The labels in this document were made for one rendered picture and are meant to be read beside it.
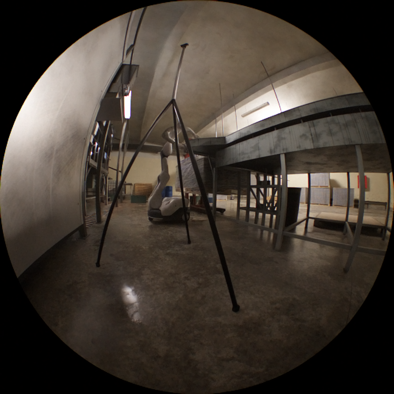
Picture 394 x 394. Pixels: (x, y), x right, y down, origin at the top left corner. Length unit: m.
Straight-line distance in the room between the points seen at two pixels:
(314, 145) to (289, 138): 0.23
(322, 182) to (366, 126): 7.58
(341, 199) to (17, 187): 9.08
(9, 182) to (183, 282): 0.93
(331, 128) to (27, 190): 1.72
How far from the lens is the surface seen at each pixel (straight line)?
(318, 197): 8.56
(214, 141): 1.64
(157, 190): 1.88
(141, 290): 0.68
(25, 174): 0.76
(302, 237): 1.07
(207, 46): 4.74
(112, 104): 1.88
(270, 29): 4.74
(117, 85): 1.98
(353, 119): 1.14
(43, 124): 0.86
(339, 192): 8.46
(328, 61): 5.36
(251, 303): 0.63
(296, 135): 1.13
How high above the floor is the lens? 0.47
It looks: 2 degrees down
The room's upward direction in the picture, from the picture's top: 2 degrees clockwise
